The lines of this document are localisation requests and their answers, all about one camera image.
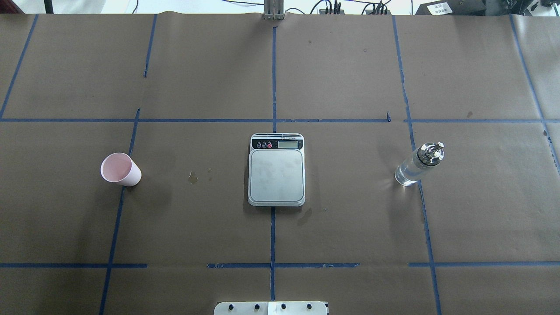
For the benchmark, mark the aluminium frame post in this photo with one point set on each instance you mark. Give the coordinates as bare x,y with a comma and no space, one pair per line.
273,10

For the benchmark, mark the clear glass sauce bottle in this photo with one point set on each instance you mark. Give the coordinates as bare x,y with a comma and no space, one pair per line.
421,162

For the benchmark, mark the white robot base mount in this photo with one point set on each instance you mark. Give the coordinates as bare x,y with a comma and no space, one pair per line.
272,308

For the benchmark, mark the silver digital kitchen scale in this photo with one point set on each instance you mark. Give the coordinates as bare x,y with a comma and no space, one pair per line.
276,170

